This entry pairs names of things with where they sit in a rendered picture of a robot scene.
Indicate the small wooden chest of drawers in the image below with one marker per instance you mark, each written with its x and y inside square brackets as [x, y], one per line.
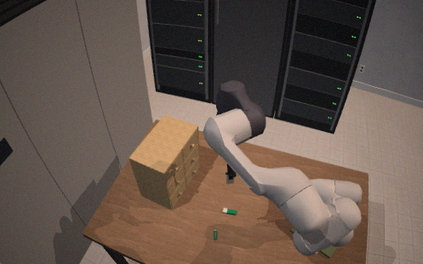
[153, 157]

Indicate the light wooden drawer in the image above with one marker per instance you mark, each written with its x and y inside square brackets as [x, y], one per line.
[193, 156]
[176, 181]
[173, 169]
[179, 191]
[190, 145]
[192, 171]

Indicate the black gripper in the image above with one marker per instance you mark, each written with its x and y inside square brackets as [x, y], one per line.
[230, 175]

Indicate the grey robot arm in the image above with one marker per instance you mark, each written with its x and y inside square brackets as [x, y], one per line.
[289, 188]

